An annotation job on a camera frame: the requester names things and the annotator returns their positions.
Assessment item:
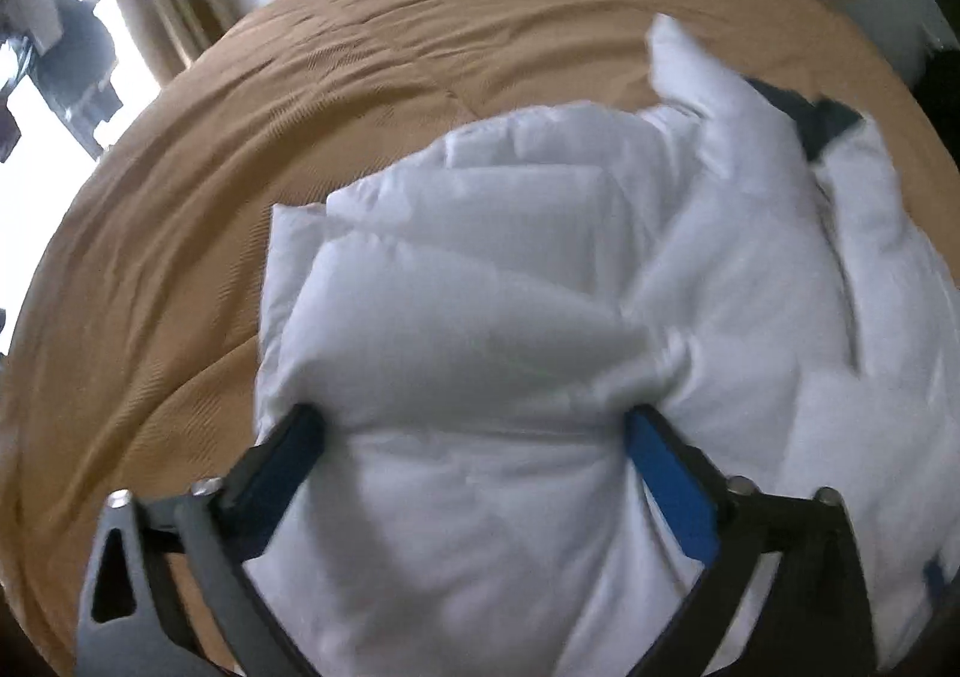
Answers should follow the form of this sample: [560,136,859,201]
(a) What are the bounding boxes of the white duvet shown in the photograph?
[251,13,960,677]

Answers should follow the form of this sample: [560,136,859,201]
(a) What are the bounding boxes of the dark hanging clothes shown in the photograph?
[30,0,125,131]

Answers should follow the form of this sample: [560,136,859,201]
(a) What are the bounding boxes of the bed with tan cover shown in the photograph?
[0,0,960,677]

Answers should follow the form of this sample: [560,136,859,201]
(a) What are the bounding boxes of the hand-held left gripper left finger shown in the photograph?
[75,403,331,677]

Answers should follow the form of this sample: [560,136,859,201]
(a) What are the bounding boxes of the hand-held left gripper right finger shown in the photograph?
[622,403,882,677]

